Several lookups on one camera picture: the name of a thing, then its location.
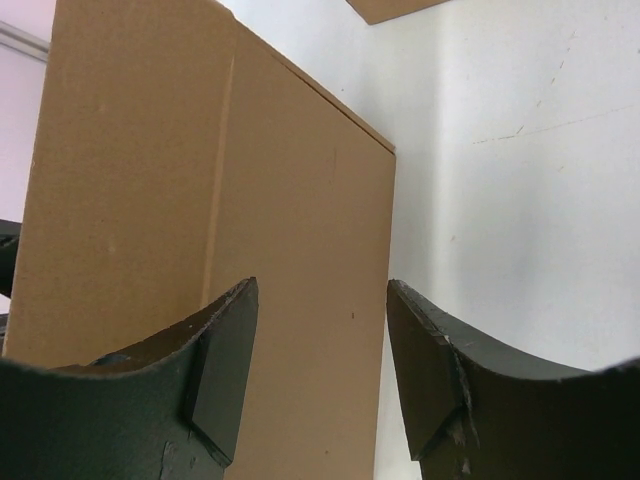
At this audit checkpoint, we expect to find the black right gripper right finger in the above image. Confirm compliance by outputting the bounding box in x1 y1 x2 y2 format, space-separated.
387 280 639 479

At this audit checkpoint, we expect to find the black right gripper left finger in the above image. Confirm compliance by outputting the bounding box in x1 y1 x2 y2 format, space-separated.
1 278 259 479

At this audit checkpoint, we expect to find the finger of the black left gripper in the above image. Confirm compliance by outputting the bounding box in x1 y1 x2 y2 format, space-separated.
0 220 21 298

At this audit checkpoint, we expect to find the cardboard box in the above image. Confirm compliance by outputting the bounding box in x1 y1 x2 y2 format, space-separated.
347 0 447 25
1 1 395 479

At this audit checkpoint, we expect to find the aluminium corner post left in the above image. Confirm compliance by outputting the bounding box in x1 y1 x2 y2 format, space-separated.
0 21 50 63

